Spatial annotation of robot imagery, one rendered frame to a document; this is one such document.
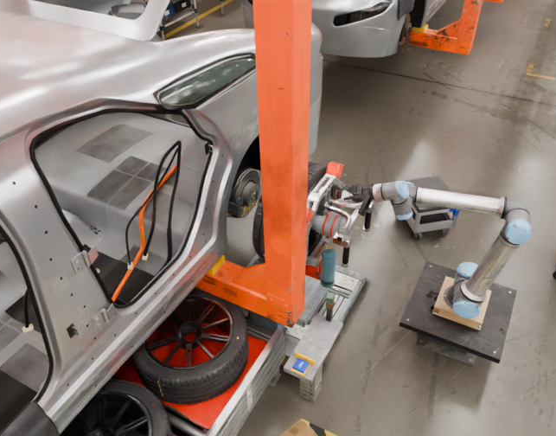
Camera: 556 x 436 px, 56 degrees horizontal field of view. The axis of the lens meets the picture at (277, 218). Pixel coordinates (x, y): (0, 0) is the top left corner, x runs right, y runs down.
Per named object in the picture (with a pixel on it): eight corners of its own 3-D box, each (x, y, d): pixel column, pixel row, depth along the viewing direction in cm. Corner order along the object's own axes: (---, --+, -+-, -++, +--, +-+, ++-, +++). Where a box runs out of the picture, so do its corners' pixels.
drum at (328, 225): (320, 221, 320) (321, 203, 311) (352, 232, 312) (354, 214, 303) (309, 235, 311) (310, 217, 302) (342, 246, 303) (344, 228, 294)
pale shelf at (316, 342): (316, 315, 310) (316, 312, 308) (342, 326, 303) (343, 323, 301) (283, 370, 281) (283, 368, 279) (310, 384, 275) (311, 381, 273)
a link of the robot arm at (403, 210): (415, 208, 279) (409, 189, 273) (412, 221, 271) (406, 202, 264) (398, 209, 283) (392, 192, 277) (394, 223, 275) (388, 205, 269)
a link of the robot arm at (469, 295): (475, 302, 310) (538, 213, 259) (474, 324, 298) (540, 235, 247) (450, 293, 312) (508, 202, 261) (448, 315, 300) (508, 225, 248)
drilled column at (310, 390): (306, 382, 322) (308, 342, 295) (321, 389, 319) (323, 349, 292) (299, 395, 316) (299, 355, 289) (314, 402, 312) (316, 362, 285)
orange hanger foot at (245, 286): (208, 269, 327) (202, 228, 304) (281, 298, 307) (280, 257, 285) (193, 286, 315) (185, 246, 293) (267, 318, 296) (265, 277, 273)
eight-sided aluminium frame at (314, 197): (332, 227, 346) (336, 159, 311) (341, 230, 344) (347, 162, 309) (295, 280, 310) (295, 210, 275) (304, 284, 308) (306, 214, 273)
